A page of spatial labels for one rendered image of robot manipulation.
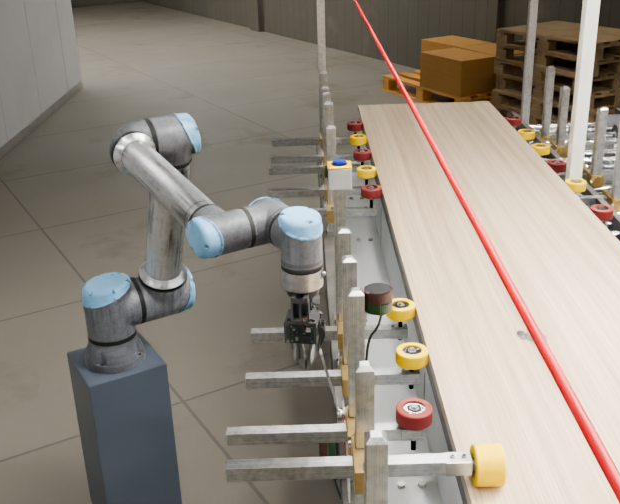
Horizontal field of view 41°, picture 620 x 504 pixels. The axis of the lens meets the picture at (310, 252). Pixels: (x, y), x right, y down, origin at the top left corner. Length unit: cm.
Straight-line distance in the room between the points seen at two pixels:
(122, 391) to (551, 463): 141
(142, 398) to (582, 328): 134
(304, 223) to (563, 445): 70
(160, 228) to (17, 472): 129
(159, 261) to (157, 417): 53
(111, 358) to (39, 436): 96
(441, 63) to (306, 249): 662
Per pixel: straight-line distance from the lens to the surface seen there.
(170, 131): 226
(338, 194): 246
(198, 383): 370
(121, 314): 260
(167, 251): 251
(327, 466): 160
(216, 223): 176
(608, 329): 227
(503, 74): 786
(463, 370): 202
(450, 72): 817
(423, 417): 184
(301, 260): 173
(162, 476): 289
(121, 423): 272
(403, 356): 205
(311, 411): 347
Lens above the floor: 194
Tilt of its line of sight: 23 degrees down
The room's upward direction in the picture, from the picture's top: 2 degrees counter-clockwise
